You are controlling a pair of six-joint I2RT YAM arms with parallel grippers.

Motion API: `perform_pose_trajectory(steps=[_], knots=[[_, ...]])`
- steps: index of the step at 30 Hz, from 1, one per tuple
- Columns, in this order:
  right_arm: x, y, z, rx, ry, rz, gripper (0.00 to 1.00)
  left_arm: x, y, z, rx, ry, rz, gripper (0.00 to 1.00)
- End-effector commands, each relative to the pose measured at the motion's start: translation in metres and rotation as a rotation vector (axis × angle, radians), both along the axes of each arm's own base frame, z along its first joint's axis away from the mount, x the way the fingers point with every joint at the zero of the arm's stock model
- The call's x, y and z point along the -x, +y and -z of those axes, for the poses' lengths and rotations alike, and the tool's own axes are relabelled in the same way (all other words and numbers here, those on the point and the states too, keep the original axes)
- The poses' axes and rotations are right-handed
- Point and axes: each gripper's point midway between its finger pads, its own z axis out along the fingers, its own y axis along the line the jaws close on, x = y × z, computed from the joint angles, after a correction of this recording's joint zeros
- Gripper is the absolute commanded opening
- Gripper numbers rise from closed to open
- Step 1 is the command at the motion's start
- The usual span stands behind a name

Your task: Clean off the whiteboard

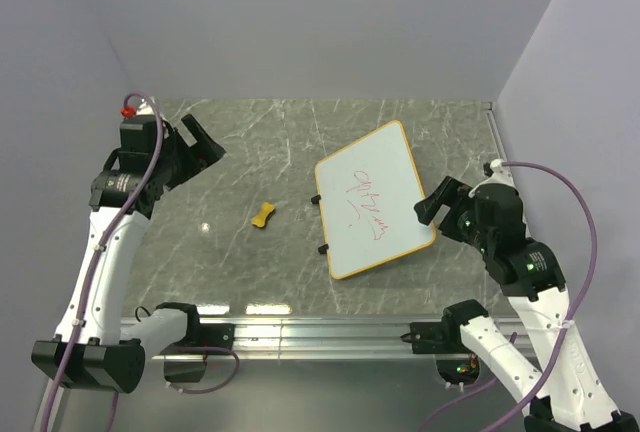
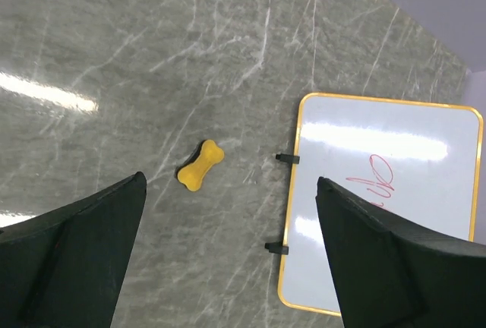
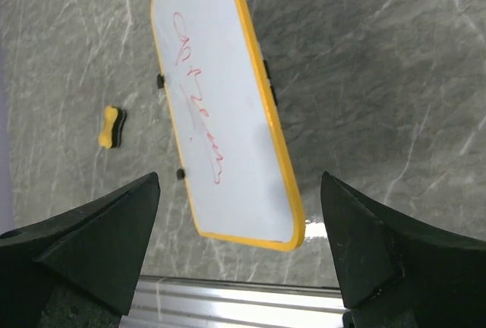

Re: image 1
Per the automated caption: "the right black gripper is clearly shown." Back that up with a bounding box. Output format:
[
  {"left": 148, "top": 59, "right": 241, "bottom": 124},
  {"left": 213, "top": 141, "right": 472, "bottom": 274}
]
[{"left": 412, "top": 174, "right": 492, "bottom": 252}]

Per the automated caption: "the yellow-framed whiteboard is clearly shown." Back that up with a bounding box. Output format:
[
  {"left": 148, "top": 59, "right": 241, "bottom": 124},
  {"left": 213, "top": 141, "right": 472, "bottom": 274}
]
[{"left": 314, "top": 120, "right": 436, "bottom": 280}]

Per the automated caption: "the yellow bone-shaped eraser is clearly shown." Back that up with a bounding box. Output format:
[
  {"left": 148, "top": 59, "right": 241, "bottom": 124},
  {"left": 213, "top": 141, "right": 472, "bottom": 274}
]
[{"left": 251, "top": 202, "right": 276, "bottom": 229}]

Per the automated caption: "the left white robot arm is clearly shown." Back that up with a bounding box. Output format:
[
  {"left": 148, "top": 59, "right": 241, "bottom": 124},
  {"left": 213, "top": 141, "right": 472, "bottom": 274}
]
[{"left": 31, "top": 114, "right": 225, "bottom": 393}]

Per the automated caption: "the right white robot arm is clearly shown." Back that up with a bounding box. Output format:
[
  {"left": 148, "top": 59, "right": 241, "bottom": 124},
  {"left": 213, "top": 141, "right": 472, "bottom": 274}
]
[{"left": 414, "top": 177, "right": 639, "bottom": 431}]

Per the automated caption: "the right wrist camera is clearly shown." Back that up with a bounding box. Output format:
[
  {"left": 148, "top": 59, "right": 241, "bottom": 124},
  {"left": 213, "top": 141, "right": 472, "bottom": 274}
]
[{"left": 468, "top": 159, "right": 515, "bottom": 198}]

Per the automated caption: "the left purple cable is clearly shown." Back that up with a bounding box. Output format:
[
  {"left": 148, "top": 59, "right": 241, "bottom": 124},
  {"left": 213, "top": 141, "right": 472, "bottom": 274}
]
[{"left": 32, "top": 93, "right": 241, "bottom": 432}]

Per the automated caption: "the purple cable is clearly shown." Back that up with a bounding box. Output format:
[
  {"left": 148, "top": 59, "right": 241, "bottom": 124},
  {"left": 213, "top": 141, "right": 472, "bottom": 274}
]
[
  {"left": 414, "top": 160, "right": 598, "bottom": 432},
  {"left": 32, "top": 93, "right": 241, "bottom": 432}
]

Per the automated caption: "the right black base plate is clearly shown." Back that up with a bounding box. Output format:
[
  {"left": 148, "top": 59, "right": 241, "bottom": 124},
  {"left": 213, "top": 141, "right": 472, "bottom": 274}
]
[{"left": 400, "top": 322, "right": 449, "bottom": 355}]

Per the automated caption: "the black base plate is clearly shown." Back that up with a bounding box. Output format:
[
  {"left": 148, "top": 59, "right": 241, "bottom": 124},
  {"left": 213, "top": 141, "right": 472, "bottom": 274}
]
[
  {"left": 400, "top": 322, "right": 449, "bottom": 355},
  {"left": 196, "top": 322, "right": 235, "bottom": 350}
]

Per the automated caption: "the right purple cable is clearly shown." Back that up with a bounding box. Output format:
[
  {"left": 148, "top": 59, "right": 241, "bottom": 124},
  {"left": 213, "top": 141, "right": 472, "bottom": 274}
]
[{"left": 414, "top": 160, "right": 598, "bottom": 432}]

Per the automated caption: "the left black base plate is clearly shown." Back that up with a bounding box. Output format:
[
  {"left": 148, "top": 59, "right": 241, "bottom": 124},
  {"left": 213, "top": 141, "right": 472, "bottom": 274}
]
[{"left": 196, "top": 322, "right": 235, "bottom": 350}]

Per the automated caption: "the aluminium mounting rail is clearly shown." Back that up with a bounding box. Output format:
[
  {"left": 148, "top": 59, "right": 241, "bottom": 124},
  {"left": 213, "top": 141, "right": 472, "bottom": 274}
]
[{"left": 119, "top": 315, "right": 541, "bottom": 362}]

